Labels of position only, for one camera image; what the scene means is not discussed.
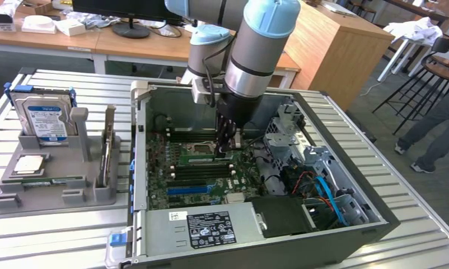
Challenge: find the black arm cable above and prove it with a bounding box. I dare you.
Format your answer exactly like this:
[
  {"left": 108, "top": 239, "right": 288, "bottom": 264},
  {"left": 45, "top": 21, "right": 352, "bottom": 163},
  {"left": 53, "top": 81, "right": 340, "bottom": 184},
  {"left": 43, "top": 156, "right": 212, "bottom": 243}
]
[{"left": 203, "top": 36, "right": 237, "bottom": 109}]

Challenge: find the green RAM stick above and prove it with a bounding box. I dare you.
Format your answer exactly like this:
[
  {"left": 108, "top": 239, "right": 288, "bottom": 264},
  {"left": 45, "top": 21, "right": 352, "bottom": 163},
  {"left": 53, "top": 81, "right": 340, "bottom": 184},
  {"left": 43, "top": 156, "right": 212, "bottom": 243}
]
[
  {"left": 179, "top": 151, "right": 236, "bottom": 165},
  {"left": 1, "top": 175, "right": 88, "bottom": 187}
]

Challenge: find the silver chipset heat sink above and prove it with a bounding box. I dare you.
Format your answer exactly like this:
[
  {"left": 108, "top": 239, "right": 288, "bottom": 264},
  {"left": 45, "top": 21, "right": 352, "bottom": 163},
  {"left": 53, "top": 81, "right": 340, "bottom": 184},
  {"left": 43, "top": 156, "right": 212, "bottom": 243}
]
[{"left": 225, "top": 193, "right": 248, "bottom": 205}]

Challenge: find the graphics card with metal bracket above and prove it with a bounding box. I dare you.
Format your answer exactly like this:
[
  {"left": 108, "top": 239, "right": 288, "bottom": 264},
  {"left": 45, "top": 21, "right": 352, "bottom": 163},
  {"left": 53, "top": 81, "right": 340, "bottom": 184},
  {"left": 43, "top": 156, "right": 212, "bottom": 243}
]
[{"left": 96, "top": 104, "right": 117, "bottom": 189}]

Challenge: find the white cardboard box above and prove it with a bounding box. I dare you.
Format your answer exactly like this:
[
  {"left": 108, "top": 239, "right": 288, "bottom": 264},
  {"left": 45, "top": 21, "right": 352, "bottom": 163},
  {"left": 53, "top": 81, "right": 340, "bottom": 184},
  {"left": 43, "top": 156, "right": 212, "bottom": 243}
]
[{"left": 0, "top": 12, "right": 16, "bottom": 33}]

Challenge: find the metal disk bay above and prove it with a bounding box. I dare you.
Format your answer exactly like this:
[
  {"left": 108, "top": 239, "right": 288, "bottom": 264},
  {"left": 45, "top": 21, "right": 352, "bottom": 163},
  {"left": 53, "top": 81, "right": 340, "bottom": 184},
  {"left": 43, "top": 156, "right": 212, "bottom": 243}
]
[{"left": 262, "top": 103, "right": 373, "bottom": 226}]

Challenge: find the white crumpled cloth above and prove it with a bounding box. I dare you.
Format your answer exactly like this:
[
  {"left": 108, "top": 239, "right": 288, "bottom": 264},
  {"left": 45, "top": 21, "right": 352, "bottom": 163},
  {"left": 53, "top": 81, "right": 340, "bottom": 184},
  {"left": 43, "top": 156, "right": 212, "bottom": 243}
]
[{"left": 382, "top": 17, "right": 445, "bottom": 47}]

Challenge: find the silver power supply with label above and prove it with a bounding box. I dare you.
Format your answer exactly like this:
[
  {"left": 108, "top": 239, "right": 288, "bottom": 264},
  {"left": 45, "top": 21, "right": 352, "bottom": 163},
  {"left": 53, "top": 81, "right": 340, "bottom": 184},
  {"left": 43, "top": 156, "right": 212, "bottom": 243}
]
[{"left": 141, "top": 202, "right": 317, "bottom": 258}]

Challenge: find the blue case latch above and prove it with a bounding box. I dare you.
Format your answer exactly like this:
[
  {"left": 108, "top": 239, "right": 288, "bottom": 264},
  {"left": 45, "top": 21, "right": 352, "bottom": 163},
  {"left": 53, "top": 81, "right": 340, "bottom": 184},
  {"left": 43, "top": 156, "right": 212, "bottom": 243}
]
[{"left": 108, "top": 233, "right": 125, "bottom": 248}]

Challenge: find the person in grey trousers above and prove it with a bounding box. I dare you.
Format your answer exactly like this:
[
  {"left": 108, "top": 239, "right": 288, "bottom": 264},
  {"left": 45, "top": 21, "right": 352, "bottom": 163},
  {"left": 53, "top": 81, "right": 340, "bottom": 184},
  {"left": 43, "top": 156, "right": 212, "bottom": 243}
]
[{"left": 394, "top": 81, "right": 449, "bottom": 186}]

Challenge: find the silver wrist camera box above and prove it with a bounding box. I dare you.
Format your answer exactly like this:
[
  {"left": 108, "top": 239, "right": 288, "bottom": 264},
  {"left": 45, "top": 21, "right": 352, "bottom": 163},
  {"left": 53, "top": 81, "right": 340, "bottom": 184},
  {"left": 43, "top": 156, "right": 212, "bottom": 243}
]
[{"left": 192, "top": 77, "right": 225, "bottom": 105}]

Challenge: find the small white box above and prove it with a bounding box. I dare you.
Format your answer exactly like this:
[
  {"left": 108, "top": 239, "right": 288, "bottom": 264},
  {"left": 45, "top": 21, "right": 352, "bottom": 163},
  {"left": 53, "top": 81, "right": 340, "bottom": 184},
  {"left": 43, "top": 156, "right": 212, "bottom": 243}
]
[{"left": 55, "top": 20, "right": 88, "bottom": 36}]

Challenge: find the white round device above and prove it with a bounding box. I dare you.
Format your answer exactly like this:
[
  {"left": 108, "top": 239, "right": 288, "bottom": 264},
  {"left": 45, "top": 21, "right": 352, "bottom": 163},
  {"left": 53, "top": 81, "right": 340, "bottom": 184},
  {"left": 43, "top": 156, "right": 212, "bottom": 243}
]
[{"left": 21, "top": 15, "right": 57, "bottom": 34}]

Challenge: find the hard disk blue label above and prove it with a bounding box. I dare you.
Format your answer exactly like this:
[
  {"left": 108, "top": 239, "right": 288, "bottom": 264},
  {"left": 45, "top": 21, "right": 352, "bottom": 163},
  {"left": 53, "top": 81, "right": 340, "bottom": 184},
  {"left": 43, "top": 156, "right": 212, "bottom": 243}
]
[{"left": 4, "top": 82, "right": 80, "bottom": 146}]

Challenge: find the wooden desk white frame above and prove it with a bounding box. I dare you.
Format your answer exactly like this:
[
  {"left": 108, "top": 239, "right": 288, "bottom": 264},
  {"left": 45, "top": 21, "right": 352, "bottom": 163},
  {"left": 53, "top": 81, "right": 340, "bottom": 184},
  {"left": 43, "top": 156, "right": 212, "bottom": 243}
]
[{"left": 0, "top": 0, "right": 302, "bottom": 90}]

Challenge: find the blue expansion slot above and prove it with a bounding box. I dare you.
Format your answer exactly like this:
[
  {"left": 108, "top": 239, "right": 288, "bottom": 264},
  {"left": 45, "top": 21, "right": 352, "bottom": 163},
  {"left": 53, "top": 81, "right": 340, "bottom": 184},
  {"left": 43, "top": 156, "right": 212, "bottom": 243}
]
[{"left": 165, "top": 185, "right": 207, "bottom": 196}]

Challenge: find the black computer monitor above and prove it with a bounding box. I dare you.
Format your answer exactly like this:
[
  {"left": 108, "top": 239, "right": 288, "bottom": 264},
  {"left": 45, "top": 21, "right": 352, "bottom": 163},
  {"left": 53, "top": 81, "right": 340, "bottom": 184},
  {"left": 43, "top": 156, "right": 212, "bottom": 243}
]
[{"left": 71, "top": 0, "right": 184, "bottom": 39}]

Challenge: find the open grey PC case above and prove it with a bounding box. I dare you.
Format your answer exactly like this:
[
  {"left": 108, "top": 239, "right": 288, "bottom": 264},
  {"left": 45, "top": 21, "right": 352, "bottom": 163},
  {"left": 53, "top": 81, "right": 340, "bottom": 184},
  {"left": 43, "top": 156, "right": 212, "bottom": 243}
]
[{"left": 107, "top": 80, "right": 402, "bottom": 269}]

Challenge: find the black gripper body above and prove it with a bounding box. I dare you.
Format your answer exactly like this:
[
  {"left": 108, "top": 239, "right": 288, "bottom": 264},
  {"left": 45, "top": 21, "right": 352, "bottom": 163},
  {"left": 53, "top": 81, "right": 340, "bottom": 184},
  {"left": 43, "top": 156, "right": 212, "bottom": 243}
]
[{"left": 215, "top": 92, "right": 262, "bottom": 128}]

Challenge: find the CPU socket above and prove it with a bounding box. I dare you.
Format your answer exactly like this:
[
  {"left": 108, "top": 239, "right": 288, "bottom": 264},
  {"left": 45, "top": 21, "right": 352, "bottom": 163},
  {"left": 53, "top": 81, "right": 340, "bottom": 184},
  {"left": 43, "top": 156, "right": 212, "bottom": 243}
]
[{"left": 181, "top": 142, "right": 215, "bottom": 155}]

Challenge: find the wooden cabinet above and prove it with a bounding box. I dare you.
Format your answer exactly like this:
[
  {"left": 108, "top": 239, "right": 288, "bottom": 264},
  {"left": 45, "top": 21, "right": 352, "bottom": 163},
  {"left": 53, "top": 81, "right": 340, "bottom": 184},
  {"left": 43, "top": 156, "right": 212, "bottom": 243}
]
[{"left": 284, "top": 0, "right": 396, "bottom": 112}]

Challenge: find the grey parts rack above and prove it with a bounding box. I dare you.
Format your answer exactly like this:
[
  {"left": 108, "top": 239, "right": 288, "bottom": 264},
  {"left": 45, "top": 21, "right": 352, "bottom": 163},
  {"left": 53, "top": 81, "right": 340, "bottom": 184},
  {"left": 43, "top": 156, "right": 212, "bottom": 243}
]
[{"left": 0, "top": 105, "right": 121, "bottom": 216}]

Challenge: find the silver CPU chip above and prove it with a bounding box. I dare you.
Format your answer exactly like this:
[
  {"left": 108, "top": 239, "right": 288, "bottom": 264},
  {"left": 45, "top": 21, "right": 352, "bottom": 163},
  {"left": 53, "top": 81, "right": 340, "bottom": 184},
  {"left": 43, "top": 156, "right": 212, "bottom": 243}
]
[{"left": 13, "top": 155, "right": 45, "bottom": 176}]

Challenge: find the black stool wooden seat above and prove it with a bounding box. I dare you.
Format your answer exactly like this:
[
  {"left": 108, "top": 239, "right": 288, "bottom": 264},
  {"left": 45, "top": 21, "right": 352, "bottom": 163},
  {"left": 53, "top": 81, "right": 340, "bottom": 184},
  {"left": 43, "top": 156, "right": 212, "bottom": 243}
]
[{"left": 372, "top": 36, "right": 449, "bottom": 136}]

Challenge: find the black RAM slot bank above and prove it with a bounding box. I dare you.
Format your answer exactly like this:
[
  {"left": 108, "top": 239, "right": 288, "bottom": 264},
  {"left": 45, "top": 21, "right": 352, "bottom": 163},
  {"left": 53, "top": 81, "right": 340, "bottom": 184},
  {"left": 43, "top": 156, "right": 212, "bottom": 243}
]
[
  {"left": 165, "top": 127, "right": 220, "bottom": 143},
  {"left": 169, "top": 164, "right": 237, "bottom": 180}
]

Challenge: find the green motherboard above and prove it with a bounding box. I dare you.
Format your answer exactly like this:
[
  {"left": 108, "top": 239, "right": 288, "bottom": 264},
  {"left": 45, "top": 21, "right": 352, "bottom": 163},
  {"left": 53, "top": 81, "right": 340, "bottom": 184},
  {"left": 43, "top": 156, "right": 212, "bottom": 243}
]
[{"left": 145, "top": 123, "right": 272, "bottom": 211}]

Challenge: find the white table leg frame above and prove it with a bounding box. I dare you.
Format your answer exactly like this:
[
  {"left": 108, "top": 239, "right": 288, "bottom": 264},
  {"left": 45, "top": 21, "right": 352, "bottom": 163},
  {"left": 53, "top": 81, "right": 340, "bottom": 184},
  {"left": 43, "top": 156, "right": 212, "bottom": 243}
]
[{"left": 377, "top": 36, "right": 420, "bottom": 82}]

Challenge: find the blue flat wire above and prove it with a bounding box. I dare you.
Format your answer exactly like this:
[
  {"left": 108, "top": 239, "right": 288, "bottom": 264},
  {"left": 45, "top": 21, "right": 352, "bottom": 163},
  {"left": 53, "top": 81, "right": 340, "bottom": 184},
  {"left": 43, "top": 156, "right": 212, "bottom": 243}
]
[{"left": 312, "top": 174, "right": 349, "bottom": 226}]

